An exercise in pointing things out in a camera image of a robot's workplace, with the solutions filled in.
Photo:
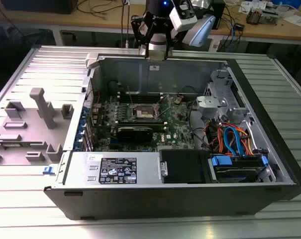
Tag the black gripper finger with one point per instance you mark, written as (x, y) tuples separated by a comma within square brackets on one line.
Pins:
[(140, 27), (168, 37)]

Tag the silver CPU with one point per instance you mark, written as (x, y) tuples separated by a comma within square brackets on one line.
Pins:
[(157, 56)]

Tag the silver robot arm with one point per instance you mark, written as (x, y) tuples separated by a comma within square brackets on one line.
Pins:
[(202, 32)]

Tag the black RAM slot bank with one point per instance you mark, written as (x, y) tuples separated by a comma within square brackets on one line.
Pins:
[(140, 123), (140, 97)]

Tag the CPU socket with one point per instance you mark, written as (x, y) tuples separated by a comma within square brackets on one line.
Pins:
[(144, 113)]

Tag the tall black box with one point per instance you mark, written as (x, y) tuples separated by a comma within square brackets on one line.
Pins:
[(219, 15)]

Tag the coin cell battery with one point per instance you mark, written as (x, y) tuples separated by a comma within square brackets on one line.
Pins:
[(177, 100)]

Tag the small black device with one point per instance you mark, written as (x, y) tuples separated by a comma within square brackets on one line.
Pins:
[(239, 27)]

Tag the silver disk bay cage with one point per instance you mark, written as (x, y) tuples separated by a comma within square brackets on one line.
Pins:
[(210, 103)]

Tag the green motherboard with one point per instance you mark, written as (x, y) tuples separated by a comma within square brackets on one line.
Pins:
[(175, 119)]

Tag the white printed card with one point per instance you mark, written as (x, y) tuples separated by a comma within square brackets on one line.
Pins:
[(247, 6)]

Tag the black finned heat sink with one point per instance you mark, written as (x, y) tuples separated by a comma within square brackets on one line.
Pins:
[(253, 16)]

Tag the wooden workbench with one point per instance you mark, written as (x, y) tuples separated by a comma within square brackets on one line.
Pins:
[(264, 32)]

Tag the black monitor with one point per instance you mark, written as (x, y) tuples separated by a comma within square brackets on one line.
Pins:
[(40, 6)]

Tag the green circuit board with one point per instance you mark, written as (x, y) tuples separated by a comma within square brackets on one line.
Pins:
[(269, 17)]

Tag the black graphics card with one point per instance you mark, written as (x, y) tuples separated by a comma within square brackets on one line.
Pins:
[(134, 135)]

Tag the white paper sheet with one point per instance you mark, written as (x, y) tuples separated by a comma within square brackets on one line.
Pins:
[(297, 20)]

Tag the black drive bay box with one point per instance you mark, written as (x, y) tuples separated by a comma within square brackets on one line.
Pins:
[(182, 166)]

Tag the blue disk carrier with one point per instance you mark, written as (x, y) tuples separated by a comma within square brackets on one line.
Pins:
[(221, 160)]

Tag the grey hard disk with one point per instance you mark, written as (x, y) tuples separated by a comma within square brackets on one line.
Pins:
[(236, 174)]

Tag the silver power supply unit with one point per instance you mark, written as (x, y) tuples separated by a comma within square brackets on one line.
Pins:
[(78, 169)]

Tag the grey parts rack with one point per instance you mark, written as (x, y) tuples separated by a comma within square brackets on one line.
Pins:
[(28, 134)]

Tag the black PC case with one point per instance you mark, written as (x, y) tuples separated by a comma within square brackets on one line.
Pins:
[(165, 201)]

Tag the small blue clip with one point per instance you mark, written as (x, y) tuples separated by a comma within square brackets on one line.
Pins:
[(47, 170)]

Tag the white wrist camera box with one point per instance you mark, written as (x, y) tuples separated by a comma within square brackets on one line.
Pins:
[(182, 23)]

